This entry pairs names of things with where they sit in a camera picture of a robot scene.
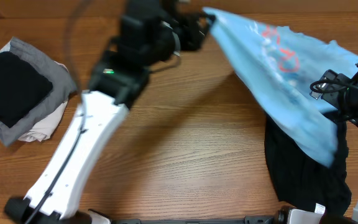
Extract folded black garment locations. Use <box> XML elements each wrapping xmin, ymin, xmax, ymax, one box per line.
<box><xmin>0</xmin><ymin>52</ymin><xmax>53</xmax><ymax>128</ymax></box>

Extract black crumpled garment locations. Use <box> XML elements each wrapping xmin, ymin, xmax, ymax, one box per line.
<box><xmin>264</xmin><ymin>116</ymin><xmax>352</xmax><ymax>215</ymax></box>

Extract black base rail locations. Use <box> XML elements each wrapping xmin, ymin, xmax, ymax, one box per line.
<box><xmin>87</xmin><ymin>210</ymin><xmax>279</xmax><ymax>224</ymax></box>

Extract folded white garment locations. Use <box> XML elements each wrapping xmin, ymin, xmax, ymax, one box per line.
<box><xmin>0</xmin><ymin>42</ymin><xmax>71</xmax><ymax>143</ymax></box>

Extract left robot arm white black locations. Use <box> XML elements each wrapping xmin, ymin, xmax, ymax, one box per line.
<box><xmin>4</xmin><ymin>11</ymin><xmax>216</xmax><ymax>224</ymax></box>

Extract light blue printed t-shirt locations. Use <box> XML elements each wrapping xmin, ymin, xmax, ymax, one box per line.
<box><xmin>203</xmin><ymin>7</ymin><xmax>358</xmax><ymax>167</ymax></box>

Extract folded grey garment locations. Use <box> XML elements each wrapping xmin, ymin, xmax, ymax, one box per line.
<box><xmin>0</xmin><ymin>36</ymin><xmax>77</xmax><ymax>147</ymax></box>

